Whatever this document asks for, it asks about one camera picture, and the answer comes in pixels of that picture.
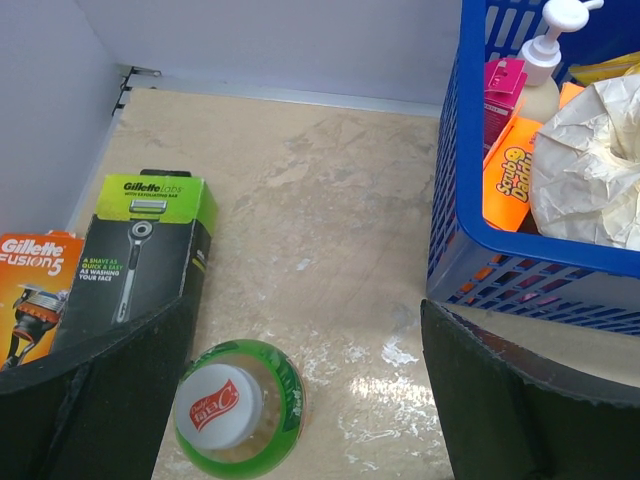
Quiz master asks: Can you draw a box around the white crumpled paper bag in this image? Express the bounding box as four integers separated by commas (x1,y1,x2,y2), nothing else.
530,75,639,250

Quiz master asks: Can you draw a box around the yellow snack packet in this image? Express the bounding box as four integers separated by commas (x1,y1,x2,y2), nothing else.
569,51,640,86

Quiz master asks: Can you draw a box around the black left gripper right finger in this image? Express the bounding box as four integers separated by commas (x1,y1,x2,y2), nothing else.
420,300,639,479

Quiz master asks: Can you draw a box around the orange scrub pack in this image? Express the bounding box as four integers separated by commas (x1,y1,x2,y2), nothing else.
481,82,587,234

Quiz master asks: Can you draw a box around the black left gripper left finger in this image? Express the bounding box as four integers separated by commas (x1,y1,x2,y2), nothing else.
1,298,193,479

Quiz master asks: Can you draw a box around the blue plastic shopping basket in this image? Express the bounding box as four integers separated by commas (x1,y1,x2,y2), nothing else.
427,1,639,336

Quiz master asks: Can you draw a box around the magenta small box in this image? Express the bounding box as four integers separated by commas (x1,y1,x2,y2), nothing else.
483,58,527,155

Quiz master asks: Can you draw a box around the black green Gillette box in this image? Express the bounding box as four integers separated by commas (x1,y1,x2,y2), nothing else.
51,169,218,352

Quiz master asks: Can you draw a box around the orange Gillette Fusion5 box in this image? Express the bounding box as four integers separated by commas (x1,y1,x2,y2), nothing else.
1,231,83,371

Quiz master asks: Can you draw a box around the orange juice bottle green label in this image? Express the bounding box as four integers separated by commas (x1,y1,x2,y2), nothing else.
173,339,307,479

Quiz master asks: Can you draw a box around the white pump dispenser bottle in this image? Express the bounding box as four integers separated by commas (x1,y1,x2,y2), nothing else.
518,0,605,124

